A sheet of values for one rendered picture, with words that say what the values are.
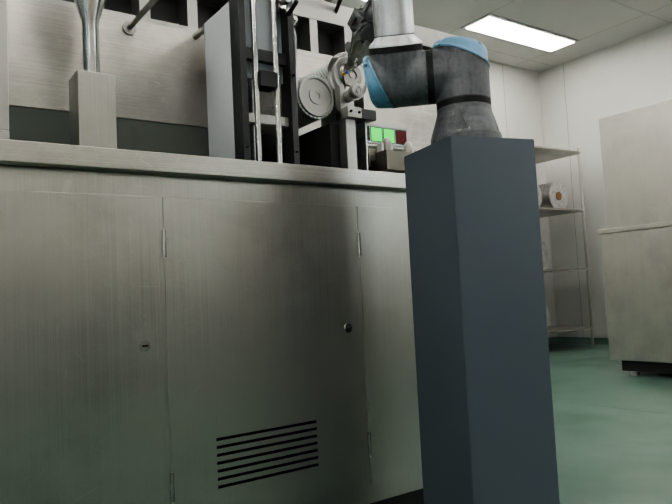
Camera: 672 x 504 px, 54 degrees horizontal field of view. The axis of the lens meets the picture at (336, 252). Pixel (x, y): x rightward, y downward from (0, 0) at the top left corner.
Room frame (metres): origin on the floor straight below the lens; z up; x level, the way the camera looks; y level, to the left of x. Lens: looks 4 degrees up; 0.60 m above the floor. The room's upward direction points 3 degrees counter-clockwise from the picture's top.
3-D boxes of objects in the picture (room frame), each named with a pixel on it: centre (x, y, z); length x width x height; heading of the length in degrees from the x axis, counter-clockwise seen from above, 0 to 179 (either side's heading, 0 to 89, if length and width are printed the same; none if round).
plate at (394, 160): (2.16, -0.12, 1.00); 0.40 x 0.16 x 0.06; 35
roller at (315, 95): (1.96, 0.11, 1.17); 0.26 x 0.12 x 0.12; 35
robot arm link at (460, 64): (1.39, -0.28, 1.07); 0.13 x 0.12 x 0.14; 81
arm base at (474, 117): (1.39, -0.29, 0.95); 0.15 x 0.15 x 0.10
